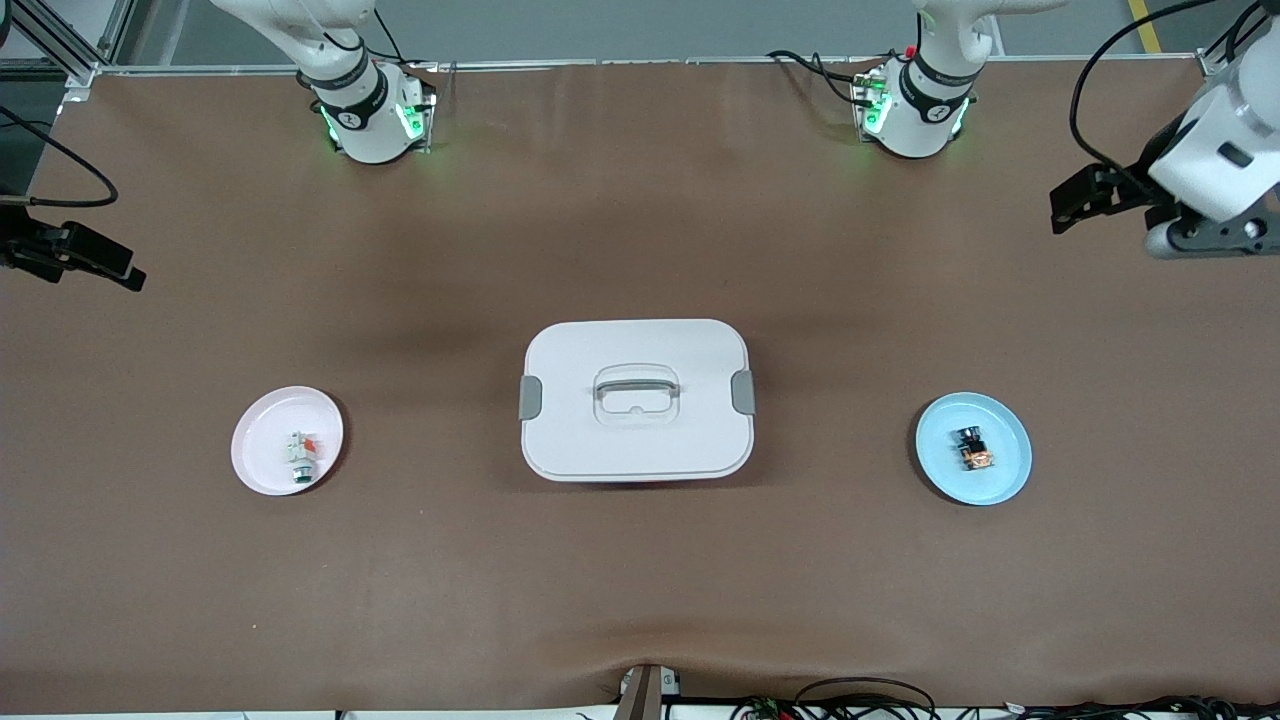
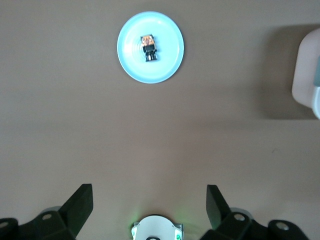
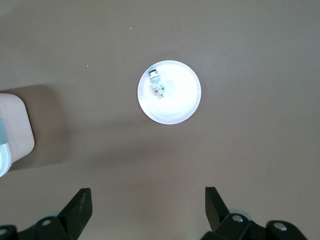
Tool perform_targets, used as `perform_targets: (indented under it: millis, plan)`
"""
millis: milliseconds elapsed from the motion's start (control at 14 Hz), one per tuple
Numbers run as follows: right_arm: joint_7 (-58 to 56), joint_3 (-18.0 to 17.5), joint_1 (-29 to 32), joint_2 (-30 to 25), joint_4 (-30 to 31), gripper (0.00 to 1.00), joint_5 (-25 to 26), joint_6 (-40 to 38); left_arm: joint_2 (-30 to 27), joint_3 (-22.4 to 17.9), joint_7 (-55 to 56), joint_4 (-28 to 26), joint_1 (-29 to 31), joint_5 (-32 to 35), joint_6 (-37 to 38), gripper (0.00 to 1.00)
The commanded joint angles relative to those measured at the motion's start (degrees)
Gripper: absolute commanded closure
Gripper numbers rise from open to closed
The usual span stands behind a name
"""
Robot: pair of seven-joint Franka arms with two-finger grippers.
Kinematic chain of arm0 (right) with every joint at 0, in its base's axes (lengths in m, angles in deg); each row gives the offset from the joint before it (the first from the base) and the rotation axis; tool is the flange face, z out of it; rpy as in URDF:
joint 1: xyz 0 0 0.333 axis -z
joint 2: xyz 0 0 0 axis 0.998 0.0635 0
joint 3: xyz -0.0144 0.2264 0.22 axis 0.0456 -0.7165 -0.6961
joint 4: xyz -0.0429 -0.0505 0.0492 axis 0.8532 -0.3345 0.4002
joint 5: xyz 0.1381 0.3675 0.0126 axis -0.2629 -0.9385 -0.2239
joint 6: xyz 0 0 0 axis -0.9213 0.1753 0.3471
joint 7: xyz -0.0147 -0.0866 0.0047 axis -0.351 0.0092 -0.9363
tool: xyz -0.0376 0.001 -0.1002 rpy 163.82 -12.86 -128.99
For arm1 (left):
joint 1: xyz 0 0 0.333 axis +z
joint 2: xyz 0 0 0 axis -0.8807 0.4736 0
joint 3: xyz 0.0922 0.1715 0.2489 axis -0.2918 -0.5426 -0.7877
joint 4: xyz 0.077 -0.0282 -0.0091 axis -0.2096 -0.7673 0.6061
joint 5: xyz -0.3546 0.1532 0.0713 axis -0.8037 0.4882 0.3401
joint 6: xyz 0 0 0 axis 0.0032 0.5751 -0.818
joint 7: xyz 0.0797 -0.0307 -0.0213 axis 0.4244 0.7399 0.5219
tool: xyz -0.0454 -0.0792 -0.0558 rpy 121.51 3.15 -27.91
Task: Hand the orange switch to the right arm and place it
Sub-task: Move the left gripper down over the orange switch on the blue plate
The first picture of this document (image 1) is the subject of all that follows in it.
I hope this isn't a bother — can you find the orange push button switch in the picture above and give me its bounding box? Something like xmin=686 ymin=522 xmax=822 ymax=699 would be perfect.
xmin=952 ymin=427 xmax=996 ymax=473

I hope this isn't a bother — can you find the pink round plate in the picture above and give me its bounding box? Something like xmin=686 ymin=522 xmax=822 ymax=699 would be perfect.
xmin=231 ymin=386 xmax=345 ymax=497

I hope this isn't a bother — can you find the small white orange part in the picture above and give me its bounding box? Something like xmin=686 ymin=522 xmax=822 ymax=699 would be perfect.
xmin=286 ymin=431 xmax=321 ymax=487

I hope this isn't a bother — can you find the light blue round plate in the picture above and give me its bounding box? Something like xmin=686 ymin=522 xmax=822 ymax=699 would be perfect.
xmin=915 ymin=392 xmax=1033 ymax=507

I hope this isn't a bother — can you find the white lidded storage box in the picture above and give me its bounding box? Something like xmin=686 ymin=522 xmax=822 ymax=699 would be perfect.
xmin=520 ymin=319 xmax=756 ymax=484

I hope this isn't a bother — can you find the brown table mat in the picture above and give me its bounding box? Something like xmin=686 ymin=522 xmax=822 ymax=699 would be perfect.
xmin=0 ymin=58 xmax=1280 ymax=715

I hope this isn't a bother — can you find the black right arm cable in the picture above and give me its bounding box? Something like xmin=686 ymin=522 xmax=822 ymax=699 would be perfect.
xmin=0 ymin=105 xmax=120 ymax=209

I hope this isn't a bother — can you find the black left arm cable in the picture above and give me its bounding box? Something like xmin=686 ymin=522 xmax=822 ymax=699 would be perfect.
xmin=1069 ymin=0 xmax=1221 ymax=196

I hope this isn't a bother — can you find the aluminium frame post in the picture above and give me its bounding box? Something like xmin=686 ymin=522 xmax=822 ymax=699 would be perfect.
xmin=1195 ymin=0 xmax=1280 ymax=79
xmin=0 ymin=0 xmax=136 ymax=89

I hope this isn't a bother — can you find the black arm base cable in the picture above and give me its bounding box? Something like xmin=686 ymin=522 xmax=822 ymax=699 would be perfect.
xmin=767 ymin=48 xmax=883 ymax=107

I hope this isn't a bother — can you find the aluminium table edge rail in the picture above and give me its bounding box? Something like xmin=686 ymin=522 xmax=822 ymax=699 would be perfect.
xmin=95 ymin=55 xmax=1206 ymax=75

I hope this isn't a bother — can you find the grey box lid handle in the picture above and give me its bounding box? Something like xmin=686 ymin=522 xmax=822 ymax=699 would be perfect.
xmin=595 ymin=368 xmax=681 ymax=399

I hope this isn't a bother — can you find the black cable bundle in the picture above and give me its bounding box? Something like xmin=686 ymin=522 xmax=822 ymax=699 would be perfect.
xmin=1015 ymin=694 xmax=1280 ymax=720

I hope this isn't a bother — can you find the black cable loop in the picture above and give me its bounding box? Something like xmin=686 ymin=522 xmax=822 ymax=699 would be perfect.
xmin=735 ymin=677 xmax=943 ymax=720

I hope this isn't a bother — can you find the metal table edge bracket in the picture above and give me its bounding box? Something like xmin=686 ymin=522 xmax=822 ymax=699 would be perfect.
xmin=618 ymin=664 xmax=683 ymax=720

